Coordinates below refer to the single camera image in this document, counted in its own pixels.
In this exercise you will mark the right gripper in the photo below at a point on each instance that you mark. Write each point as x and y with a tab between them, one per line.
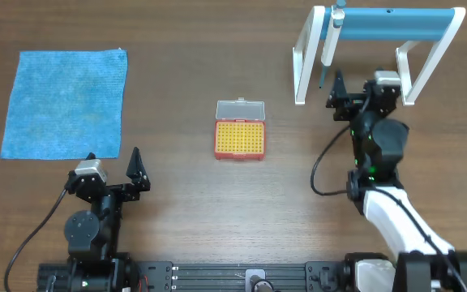
379	103

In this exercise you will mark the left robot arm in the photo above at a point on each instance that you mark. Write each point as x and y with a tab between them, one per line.
82	231

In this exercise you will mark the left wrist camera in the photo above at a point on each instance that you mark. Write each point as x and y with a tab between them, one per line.
92	170

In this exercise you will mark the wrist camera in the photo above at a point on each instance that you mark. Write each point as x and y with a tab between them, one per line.
387	78
92	170

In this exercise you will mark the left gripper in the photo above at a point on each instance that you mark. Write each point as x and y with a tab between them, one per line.
91	190

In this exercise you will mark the white pipette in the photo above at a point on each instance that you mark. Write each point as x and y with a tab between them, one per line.
332	36

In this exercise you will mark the white and blue stand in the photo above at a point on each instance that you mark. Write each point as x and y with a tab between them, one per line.
391	24

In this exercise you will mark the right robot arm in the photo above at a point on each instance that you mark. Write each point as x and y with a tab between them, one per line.
383	150

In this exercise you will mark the mounting rail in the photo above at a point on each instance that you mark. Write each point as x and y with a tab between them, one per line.
217	277

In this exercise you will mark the red and yellow tip box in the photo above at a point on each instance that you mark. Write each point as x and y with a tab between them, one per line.
240	136

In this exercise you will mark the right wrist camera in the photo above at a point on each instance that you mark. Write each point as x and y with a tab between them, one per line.
387	78

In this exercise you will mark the blue cloth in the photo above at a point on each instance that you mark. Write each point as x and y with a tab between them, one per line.
65	105

